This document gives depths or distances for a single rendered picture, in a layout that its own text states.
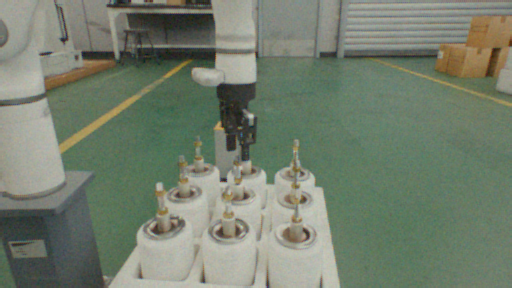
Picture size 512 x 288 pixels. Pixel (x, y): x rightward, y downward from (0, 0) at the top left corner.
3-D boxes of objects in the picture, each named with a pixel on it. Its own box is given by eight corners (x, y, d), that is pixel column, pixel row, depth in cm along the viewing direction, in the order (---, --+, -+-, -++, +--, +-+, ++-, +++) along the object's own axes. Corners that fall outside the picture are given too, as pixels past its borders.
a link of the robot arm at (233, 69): (190, 79, 62) (188, 45, 59) (244, 75, 66) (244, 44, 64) (204, 88, 54) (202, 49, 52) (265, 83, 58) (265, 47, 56)
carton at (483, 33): (507, 47, 337) (516, 16, 327) (484, 48, 336) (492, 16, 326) (486, 45, 365) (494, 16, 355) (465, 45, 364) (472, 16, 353)
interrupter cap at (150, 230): (191, 233, 58) (191, 230, 57) (147, 247, 54) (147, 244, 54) (179, 212, 64) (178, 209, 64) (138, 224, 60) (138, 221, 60)
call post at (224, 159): (218, 223, 102) (213, 130, 91) (222, 211, 109) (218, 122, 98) (240, 224, 102) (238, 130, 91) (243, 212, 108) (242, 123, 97)
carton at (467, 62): (484, 77, 347) (492, 48, 336) (461, 77, 347) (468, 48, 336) (467, 73, 375) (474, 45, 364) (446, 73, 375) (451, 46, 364)
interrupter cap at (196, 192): (163, 205, 66) (163, 202, 66) (170, 187, 73) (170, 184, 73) (200, 204, 67) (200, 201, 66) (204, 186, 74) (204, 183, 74)
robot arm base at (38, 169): (-6, 201, 58) (-37, 106, 52) (28, 177, 67) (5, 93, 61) (49, 200, 59) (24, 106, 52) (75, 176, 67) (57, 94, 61)
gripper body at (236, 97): (264, 79, 58) (263, 128, 62) (245, 72, 66) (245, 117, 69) (225, 82, 55) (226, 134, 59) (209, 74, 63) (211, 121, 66)
